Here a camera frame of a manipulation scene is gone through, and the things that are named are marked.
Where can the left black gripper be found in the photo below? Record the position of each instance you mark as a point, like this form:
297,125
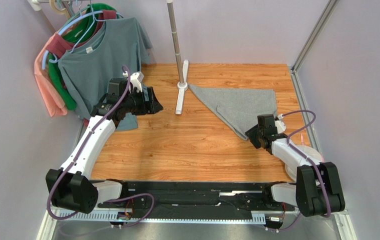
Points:
152,106

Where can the green t-shirt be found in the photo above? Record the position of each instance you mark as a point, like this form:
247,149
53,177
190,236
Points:
54,71

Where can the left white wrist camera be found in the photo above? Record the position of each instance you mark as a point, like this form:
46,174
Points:
137,80

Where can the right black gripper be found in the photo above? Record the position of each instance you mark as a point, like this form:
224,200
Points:
258,136

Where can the grey cloth napkin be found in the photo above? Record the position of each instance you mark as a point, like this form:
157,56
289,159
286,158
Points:
238,108

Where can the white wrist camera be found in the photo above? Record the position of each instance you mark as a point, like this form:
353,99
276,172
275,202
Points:
137,80
279,124

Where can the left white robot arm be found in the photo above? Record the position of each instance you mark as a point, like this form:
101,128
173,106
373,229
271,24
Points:
70,186

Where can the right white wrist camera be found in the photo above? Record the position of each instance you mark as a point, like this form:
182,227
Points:
279,124

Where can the aluminium frame post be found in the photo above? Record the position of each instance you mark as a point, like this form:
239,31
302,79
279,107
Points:
325,15

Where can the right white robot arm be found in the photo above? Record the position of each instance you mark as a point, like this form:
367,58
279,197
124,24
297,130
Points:
306,169

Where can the grey-blue t-shirt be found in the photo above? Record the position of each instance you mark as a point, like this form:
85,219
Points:
87,69

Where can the white clothes rack stand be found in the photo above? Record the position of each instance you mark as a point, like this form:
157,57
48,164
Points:
182,65

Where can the white mesh laundry basket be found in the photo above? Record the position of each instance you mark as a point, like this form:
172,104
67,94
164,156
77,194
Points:
296,159

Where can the maroon t-shirt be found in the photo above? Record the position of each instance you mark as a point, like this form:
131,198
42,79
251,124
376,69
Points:
83,31

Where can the pink t-shirt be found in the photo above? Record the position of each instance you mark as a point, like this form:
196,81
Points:
54,103

